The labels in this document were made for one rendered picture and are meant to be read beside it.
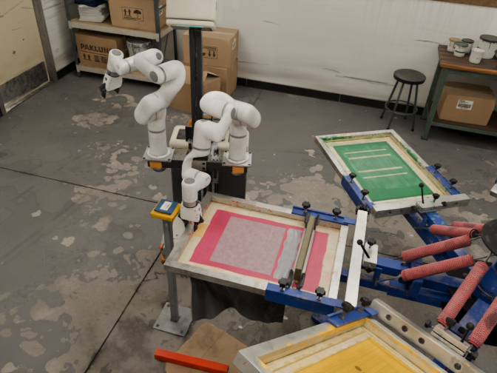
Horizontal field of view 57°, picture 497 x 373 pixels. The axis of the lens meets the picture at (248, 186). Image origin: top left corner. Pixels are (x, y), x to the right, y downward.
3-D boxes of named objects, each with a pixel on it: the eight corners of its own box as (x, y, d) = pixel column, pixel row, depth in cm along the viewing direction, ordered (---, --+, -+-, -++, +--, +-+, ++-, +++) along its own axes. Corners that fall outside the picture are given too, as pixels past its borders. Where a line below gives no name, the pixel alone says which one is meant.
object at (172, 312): (152, 328, 297) (137, 215, 240) (166, 302, 314) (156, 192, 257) (183, 337, 292) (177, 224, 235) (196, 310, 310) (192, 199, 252)
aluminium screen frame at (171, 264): (163, 269, 211) (163, 264, 209) (207, 196, 256) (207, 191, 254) (333, 313, 196) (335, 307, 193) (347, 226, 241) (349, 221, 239)
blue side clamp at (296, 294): (264, 299, 201) (265, 289, 197) (267, 291, 205) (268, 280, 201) (332, 317, 196) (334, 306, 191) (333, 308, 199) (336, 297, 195)
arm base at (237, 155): (227, 148, 263) (228, 124, 254) (248, 149, 263) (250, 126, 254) (225, 163, 251) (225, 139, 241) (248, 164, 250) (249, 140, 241)
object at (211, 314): (193, 322, 239) (191, 266, 214) (195, 316, 242) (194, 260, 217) (279, 345, 231) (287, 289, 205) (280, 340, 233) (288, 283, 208)
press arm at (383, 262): (359, 268, 212) (362, 260, 209) (361, 259, 217) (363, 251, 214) (398, 277, 209) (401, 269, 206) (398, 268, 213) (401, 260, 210)
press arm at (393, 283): (224, 255, 233) (224, 247, 229) (228, 248, 237) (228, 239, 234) (481, 318, 209) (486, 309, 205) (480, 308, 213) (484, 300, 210)
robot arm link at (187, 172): (214, 146, 216) (209, 185, 226) (191, 138, 221) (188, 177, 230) (204, 150, 209) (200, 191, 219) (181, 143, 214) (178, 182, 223)
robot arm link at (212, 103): (205, 80, 212) (240, 90, 205) (234, 106, 247) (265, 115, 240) (194, 109, 211) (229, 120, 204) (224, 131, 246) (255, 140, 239)
